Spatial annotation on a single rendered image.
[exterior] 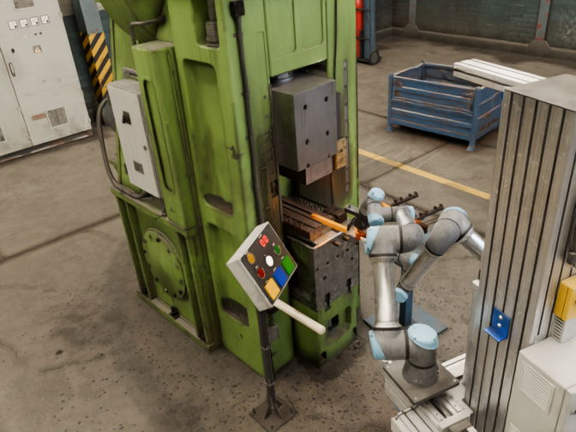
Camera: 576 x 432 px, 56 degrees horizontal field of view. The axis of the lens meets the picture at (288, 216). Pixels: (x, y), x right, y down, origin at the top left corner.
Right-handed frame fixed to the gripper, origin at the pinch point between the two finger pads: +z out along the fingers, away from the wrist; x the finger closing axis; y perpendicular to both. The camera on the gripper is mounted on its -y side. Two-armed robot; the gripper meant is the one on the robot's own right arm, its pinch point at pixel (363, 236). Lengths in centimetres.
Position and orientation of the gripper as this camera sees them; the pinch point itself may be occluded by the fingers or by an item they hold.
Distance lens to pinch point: 285.5
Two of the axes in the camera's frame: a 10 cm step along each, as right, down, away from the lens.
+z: -6.9, -3.0, 6.6
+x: 7.2, -3.9, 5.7
